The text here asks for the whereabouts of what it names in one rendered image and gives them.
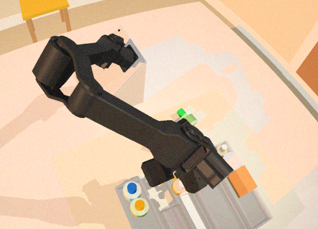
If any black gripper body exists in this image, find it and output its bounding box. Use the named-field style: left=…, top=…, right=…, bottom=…
left=141, top=136, right=218, bottom=187

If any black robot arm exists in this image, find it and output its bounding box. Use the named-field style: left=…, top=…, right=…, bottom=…
left=32, top=33, right=234, bottom=194

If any white jar with blue lid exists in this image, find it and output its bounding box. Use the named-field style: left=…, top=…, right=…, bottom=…
left=123, top=181, right=141, bottom=202

